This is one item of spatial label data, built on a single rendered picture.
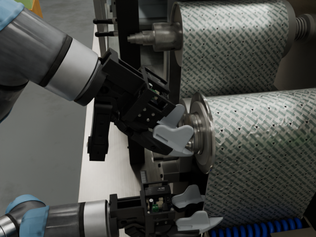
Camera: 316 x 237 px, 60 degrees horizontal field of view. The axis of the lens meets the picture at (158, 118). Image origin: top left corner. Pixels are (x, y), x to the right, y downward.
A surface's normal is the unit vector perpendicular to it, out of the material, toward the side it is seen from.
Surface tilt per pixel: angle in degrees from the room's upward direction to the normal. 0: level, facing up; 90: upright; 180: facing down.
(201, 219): 90
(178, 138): 86
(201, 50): 92
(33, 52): 75
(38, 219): 9
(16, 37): 68
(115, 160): 0
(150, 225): 90
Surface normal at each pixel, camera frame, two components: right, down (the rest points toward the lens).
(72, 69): 0.44, 0.21
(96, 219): 0.07, -0.45
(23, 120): 0.00, -0.79
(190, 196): 0.25, 0.53
